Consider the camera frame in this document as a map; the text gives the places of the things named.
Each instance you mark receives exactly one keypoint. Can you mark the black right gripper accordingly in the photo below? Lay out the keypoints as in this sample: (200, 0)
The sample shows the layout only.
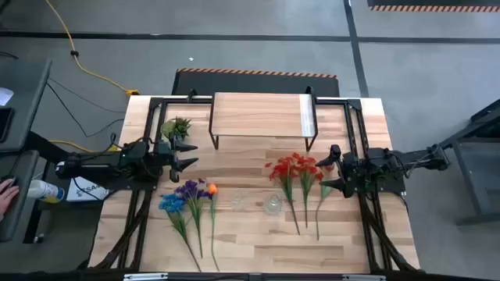
(355, 169)

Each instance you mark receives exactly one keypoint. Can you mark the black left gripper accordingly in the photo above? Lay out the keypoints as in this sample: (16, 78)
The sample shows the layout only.
(164, 158)

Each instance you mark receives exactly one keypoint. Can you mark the dark red artificial tulip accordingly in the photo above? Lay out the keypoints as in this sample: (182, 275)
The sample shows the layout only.
(324, 191)

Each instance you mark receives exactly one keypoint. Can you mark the red artificial flower bunch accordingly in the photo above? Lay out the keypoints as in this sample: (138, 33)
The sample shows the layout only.
(306, 164)
(282, 169)

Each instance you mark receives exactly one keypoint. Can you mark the purple artificial flower bunch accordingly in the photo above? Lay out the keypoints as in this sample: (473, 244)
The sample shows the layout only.
(190, 189)

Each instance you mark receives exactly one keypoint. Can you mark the orange artificial tulip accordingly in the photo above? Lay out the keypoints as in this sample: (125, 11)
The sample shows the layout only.
(212, 189)

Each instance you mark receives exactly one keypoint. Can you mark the blue artificial flower bunch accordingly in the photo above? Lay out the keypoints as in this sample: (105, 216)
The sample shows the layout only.
(172, 203)

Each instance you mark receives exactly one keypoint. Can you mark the plain clear glass vase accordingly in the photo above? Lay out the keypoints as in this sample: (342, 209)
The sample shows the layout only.
(238, 201)

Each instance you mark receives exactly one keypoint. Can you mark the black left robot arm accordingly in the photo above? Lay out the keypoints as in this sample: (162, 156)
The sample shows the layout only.
(101, 164)

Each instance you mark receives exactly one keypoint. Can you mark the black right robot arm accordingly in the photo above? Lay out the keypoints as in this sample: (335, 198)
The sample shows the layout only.
(410, 158)

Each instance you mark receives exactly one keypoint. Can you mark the wooden shelf black metal legs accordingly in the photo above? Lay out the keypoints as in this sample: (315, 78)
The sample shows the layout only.
(258, 115)

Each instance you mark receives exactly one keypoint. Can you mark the potted artificial succulent plant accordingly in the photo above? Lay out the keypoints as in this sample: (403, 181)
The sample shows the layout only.
(177, 125)

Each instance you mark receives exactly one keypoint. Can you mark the patterned clear glass vase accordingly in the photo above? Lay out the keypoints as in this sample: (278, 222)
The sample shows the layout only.
(272, 204)

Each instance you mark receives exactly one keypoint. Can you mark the black mat hazard-striped edge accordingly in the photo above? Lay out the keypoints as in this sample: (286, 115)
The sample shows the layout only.
(254, 84)

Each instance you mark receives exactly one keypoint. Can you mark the white printed box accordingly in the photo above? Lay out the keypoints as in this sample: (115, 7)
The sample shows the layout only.
(84, 191)

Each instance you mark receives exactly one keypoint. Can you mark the grey metal table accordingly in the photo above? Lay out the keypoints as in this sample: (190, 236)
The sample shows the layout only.
(466, 175)

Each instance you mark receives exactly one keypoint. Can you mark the black diagonal support beam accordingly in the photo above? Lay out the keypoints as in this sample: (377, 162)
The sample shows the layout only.
(43, 146)

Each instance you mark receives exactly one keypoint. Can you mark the white spray bottle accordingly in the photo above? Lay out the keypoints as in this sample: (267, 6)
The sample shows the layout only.
(43, 189)

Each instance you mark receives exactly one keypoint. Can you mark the dark grey desk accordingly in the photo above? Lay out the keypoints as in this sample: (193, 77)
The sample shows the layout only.
(23, 105)

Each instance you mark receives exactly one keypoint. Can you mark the black computer mouse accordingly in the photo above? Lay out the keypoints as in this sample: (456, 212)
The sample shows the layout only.
(14, 180)

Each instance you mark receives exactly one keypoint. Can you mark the dark grey side table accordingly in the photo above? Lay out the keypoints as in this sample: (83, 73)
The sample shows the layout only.
(25, 222)

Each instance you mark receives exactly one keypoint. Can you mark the black flat device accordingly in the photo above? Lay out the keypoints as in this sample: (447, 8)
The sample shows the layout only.
(4, 123)

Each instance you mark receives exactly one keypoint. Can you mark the person's hand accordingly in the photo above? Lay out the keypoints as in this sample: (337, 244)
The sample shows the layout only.
(6, 195)

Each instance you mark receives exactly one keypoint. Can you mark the white paper sheet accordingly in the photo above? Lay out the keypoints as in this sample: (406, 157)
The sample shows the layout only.
(4, 95)

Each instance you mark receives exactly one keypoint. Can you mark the black metal table frame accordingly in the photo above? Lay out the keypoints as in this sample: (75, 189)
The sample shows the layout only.
(176, 100)

